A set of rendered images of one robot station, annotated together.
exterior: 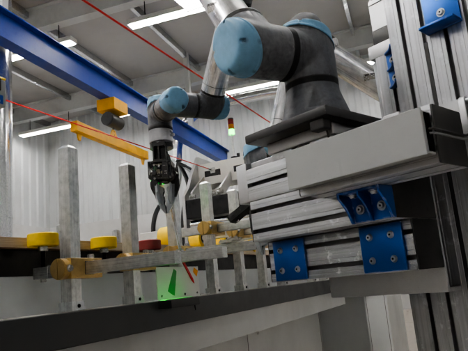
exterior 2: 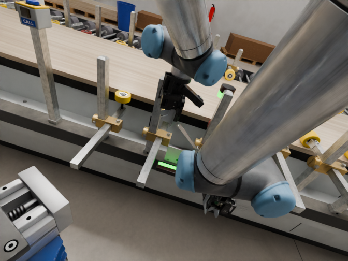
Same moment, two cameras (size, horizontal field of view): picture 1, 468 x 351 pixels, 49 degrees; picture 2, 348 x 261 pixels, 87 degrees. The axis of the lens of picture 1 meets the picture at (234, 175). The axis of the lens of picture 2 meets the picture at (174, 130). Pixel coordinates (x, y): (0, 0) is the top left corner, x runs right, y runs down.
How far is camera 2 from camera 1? 1.53 m
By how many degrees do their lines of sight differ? 79
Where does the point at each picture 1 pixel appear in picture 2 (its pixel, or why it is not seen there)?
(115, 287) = (188, 131)
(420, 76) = not seen: outside the picture
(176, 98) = (145, 43)
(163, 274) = (174, 151)
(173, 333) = not seen: hidden behind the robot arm
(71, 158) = (99, 66)
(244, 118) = not seen: outside the picture
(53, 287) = (143, 115)
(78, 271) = (100, 125)
